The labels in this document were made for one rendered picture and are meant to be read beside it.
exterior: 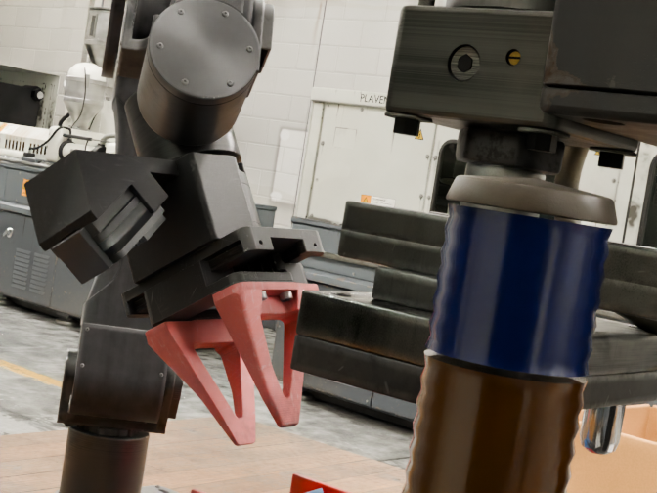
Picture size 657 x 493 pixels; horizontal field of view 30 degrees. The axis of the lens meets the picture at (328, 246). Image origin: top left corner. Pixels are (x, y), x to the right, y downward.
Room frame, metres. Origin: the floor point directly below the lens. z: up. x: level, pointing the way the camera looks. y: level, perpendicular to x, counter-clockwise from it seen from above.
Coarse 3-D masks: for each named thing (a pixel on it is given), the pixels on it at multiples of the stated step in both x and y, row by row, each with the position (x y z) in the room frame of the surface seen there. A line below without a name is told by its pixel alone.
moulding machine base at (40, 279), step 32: (0, 160) 8.78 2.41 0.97; (0, 192) 8.47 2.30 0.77; (0, 224) 8.43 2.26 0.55; (32, 224) 8.20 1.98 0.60; (0, 256) 8.40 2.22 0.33; (32, 256) 8.16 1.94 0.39; (0, 288) 8.36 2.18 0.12; (32, 288) 8.13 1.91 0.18; (64, 288) 7.91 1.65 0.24; (64, 320) 7.94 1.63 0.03
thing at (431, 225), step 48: (480, 144) 0.55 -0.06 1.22; (384, 240) 0.56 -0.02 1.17; (432, 240) 0.55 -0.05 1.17; (384, 288) 0.55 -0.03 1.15; (432, 288) 0.53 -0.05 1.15; (624, 288) 0.49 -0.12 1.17; (336, 336) 0.53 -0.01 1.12; (384, 336) 0.51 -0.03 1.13; (624, 336) 0.58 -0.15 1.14; (384, 384) 0.51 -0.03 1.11; (624, 384) 0.59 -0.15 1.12
